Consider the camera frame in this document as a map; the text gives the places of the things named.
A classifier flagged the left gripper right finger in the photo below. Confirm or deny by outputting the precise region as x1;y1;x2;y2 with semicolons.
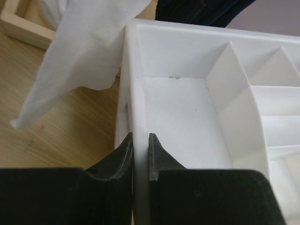
148;133;285;225

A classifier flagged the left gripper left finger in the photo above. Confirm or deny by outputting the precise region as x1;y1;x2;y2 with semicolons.
0;133;133;225

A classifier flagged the white drawer organizer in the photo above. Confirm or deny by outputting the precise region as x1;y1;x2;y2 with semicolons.
115;19;300;225

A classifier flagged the white hanging garment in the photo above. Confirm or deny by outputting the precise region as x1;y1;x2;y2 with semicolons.
10;0;150;129

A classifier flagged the navy blue hanging garment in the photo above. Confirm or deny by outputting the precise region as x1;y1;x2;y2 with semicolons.
155;0;255;28

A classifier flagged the wooden clothes rack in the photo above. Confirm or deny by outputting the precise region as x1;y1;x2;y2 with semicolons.
0;0;55;49

